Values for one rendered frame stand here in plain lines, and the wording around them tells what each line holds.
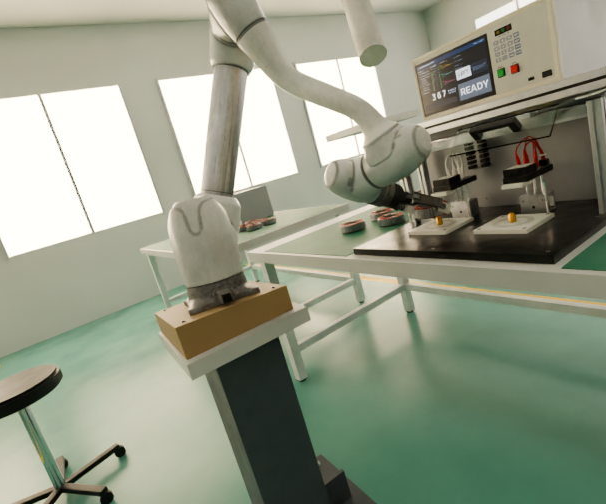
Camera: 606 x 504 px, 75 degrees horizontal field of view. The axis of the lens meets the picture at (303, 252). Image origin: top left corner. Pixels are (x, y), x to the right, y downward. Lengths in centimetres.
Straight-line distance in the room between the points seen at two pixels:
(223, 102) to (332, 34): 634
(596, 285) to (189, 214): 87
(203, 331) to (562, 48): 114
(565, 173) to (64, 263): 491
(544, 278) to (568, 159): 55
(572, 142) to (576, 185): 13
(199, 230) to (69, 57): 485
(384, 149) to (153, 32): 526
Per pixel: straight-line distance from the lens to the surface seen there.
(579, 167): 142
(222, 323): 95
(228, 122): 123
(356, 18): 266
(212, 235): 99
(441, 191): 140
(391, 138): 98
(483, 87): 137
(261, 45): 113
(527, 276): 97
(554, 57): 129
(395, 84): 824
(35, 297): 536
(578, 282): 94
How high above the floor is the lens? 109
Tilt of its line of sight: 12 degrees down
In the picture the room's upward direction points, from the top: 16 degrees counter-clockwise
